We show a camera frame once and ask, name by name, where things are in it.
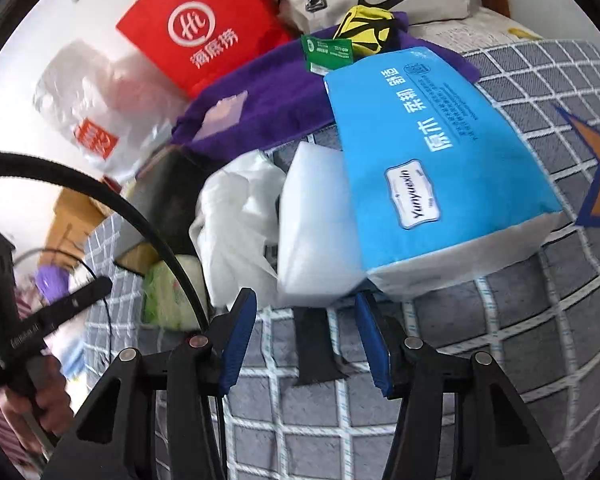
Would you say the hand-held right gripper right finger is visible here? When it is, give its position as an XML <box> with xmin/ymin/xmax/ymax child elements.
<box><xmin>355</xmin><ymin>290</ymin><xmax>563</xmax><ymax>480</ymax></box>

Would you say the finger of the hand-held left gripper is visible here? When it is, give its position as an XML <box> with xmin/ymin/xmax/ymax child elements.
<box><xmin>22</xmin><ymin>276</ymin><xmax>113</xmax><ymax>341</ymax></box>

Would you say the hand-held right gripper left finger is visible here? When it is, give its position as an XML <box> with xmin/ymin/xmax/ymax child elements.
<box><xmin>42</xmin><ymin>287</ymin><xmax>258</xmax><ymax>480</ymax></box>

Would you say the green tissue pack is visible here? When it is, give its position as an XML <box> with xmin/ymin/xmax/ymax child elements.
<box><xmin>142</xmin><ymin>255</ymin><xmax>206</xmax><ymax>331</ymax></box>

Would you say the white sponge block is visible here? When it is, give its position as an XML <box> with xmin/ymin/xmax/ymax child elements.
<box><xmin>277</xmin><ymin>141</ymin><xmax>376</xmax><ymax>308</ymax></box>

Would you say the blue tissue pack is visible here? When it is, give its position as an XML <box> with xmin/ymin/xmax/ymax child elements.
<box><xmin>324</xmin><ymin>46</ymin><xmax>566</xmax><ymax>296</ymax></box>

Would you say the translucent small bag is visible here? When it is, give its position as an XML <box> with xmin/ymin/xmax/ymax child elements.
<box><xmin>195</xmin><ymin>91</ymin><xmax>251</xmax><ymax>138</ymax></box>

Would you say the small sachet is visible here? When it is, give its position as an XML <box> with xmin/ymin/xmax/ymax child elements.
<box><xmin>300</xmin><ymin>35</ymin><xmax>356</xmax><ymax>75</ymax></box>

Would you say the yellow black mesh pouch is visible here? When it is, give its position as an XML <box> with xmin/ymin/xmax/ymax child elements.
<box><xmin>332</xmin><ymin>5</ymin><xmax>398</xmax><ymax>56</ymax></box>

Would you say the person's left hand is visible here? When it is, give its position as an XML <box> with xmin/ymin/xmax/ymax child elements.
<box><xmin>2</xmin><ymin>355</ymin><xmax>76</xmax><ymax>436</ymax></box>

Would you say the orange wooden board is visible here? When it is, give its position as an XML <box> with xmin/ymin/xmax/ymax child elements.
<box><xmin>45</xmin><ymin>190</ymin><xmax>111</xmax><ymax>261</ymax></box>

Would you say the grey checkered cloth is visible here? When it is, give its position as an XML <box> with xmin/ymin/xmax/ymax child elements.
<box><xmin>80</xmin><ymin>37</ymin><xmax>600</xmax><ymax>480</ymax></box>

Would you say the dark green tin box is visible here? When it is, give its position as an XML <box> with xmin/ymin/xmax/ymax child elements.
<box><xmin>115</xmin><ymin>145</ymin><xmax>216</xmax><ymax>276</ymax></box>

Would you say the white plastic shopping bag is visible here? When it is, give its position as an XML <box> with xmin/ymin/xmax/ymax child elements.
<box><xmin>32</xmin><ymin>40</ymin><xmax>181</xmax><ymax>186</ymax></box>

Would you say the purple towel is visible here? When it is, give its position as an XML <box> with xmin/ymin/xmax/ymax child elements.
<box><xmin>170</xmin><ymin>12</ymin><xmax>481</xmax><ymax>161</ymax></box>

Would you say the red paper bag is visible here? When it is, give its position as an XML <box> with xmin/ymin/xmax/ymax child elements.
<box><xmin>116</xmin><ymin>0</ymin><xmax>293</xmax><ymax>100</ymax></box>

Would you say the newspaper print lemon cloth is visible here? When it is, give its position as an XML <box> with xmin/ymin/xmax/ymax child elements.
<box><xmin>410</xmin><ymin>7</ymin><xmax>546</xmax><ymax>53</ymax></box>

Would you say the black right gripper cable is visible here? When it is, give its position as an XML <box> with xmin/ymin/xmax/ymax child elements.
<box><xmin>0</xmin><ymin>152</ymin><xmax>218</xmax><ymax>333</ymax></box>

